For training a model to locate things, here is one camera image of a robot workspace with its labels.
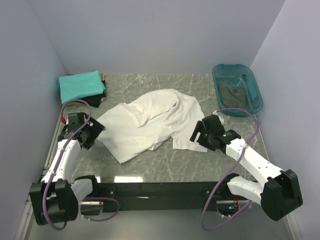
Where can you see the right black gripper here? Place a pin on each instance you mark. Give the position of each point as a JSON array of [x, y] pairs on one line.
[[202, 132]]

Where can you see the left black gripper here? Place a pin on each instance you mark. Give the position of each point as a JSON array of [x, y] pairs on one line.
[[94, 129]]

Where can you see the white printed t shirt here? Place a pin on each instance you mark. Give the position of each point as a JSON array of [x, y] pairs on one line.
[[145, 123]]

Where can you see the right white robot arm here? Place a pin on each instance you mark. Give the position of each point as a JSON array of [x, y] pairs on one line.
[[276, 190]]

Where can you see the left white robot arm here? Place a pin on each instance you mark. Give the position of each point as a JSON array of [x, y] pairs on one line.
[[54, 198]]

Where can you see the black folded t shirt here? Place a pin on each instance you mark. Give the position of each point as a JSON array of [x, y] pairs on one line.
[[94, 100]]

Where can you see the grey t shirt in bin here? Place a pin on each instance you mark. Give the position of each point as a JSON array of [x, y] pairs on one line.
[[233, 96]]

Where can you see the teal folded t shirt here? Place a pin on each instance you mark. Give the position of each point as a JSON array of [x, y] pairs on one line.
[[79, 86]]

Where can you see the teal plastic bin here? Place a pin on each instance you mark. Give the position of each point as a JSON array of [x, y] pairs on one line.
[[237, 75]]

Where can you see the black base beam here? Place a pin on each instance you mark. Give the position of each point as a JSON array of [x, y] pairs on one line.
[[143, 196]]

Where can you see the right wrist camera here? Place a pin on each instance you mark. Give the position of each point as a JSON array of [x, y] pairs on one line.
[[221, 119]]

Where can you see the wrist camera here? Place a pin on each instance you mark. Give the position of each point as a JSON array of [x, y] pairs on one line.
[[64, 120], [221, 119]]

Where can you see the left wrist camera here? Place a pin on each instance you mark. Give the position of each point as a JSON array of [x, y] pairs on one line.
[[64, 120]]

